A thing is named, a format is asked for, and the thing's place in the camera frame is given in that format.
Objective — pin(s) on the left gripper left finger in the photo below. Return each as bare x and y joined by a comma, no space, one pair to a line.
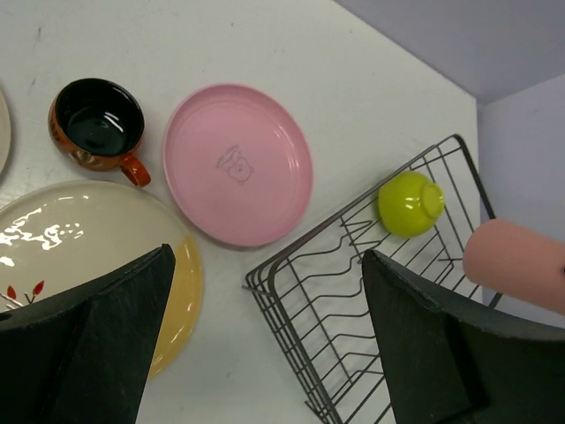
83,355

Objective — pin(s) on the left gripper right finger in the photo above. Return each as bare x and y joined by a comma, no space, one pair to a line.
449,359

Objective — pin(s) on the salmon pink cup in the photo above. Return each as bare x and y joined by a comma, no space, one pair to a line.
516,261

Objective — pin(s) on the lime green bowl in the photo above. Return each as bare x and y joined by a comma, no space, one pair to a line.
410,204

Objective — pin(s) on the orange black mug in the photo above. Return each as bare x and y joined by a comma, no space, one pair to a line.
99,125

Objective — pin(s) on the cream yellow floral plate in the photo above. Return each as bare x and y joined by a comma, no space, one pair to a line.
69,233

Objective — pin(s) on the cream pink floral plate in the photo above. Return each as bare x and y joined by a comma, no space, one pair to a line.
5,132

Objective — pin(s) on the pink plastic plate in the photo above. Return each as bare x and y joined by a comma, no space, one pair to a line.
237,165

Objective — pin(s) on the dark wire dish rack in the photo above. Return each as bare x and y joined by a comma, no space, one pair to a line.
312,294

